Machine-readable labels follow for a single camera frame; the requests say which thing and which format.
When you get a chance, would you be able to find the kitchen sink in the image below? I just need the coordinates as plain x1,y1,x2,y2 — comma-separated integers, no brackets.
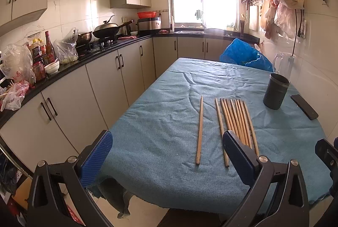
174,30,205,34

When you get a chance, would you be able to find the black smartphone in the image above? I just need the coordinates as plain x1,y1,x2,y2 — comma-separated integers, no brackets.
290,94,319,120

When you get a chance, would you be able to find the dark utensil holder cup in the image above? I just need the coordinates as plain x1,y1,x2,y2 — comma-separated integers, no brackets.
263,73,290,110

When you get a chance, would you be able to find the blue towel table cover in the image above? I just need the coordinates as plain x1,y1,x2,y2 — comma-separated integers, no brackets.
89,58,332,215

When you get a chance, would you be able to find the clear glass mug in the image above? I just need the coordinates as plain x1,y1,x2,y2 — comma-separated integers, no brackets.
273,52,295,79

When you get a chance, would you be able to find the pink plastic bag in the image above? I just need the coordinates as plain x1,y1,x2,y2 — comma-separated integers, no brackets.
1,80,30,112

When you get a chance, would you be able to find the blue plastic bag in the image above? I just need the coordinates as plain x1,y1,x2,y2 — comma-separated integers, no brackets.
219,38,274,72

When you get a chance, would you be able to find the clear hanging plastic bag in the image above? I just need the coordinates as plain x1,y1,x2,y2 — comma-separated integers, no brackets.
260,0,296,39

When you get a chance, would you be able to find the white bowl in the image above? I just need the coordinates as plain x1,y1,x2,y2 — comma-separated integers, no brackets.
44,60,60,75

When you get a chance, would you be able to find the white plastic bag on counter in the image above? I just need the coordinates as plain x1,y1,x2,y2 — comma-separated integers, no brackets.
1,44,36,85

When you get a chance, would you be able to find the dark sauce bottle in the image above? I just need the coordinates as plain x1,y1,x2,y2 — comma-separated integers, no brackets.
45,30,57,64

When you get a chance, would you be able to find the clear plastic bag on counter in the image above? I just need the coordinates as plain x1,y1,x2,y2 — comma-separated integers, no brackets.
53,27,79,65

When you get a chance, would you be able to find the gas stove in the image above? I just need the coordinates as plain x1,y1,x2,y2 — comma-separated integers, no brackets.
76,37,117,56

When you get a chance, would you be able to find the silver rice cooker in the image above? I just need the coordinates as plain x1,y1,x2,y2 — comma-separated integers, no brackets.
137,17,162,31

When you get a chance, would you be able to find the steel cooking pot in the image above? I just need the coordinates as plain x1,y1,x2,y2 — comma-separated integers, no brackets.
76,32,92,46

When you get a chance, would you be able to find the red plastic basin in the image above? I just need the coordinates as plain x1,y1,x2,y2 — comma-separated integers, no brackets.
138,11,156,19

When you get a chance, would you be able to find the black wok with lid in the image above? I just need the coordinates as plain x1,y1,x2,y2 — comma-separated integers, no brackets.
92,16,135,39

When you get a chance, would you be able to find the black power cable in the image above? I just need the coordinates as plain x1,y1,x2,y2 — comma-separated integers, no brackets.
290,8,304,59

